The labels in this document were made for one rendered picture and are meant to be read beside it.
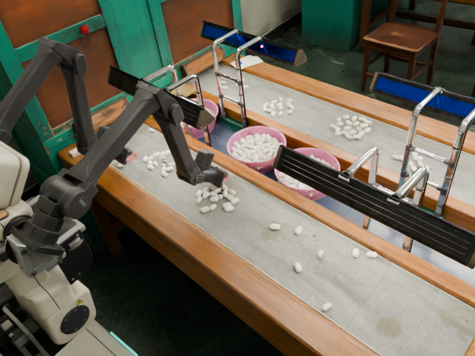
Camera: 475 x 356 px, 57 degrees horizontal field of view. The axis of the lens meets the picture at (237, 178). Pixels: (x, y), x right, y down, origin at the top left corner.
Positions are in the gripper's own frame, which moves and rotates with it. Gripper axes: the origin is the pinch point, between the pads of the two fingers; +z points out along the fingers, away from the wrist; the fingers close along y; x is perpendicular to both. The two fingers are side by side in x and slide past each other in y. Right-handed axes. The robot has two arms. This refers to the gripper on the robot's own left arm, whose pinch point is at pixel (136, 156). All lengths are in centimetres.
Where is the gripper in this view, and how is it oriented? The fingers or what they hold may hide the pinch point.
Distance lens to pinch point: 193.6
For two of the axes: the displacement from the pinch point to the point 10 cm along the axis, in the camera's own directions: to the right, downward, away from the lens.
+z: 6.1, 0.8, 7.9
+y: -7.0, -4.0, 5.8
